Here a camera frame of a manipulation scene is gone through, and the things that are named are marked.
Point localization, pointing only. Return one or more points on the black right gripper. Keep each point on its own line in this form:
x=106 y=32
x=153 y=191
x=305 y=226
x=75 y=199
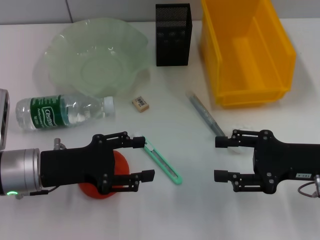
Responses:
x=280 y=160

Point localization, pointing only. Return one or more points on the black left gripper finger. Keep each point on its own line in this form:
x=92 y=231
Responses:
x=145 y=175

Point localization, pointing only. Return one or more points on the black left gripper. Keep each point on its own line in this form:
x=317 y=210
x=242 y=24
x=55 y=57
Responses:
x=65 y=165

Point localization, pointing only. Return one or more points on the white paper ball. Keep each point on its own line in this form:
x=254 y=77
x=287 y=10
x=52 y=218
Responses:
x=236 y=150

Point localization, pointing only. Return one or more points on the green utility knife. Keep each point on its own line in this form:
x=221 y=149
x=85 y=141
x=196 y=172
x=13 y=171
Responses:
x=162 y=165

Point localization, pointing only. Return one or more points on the red-orange fruit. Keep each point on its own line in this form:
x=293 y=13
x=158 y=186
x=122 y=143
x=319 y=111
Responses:
x=122 y=162

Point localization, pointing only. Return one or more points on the clear green-label water bottle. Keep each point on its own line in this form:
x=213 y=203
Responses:
x=62 y=110

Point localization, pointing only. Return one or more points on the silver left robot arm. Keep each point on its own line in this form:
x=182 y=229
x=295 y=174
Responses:
x=20 y=170

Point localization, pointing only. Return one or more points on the beige eraser with barcode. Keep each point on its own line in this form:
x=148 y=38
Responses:
x=140 y=104

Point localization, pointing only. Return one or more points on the grey pen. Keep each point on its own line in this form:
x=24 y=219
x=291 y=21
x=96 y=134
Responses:
x=203 y=110

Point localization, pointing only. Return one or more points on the green glass fruit plate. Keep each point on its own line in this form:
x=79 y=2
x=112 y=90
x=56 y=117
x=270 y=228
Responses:
x=100 y=67

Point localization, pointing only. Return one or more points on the black mesh pen holder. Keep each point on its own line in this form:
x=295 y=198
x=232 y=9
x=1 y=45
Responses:
x=172 y=45

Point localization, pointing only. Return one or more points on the yellow plastic bin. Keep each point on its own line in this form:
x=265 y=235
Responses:
x=250 y=62

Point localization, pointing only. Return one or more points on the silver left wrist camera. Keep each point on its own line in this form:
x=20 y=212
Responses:
x=3 y=117

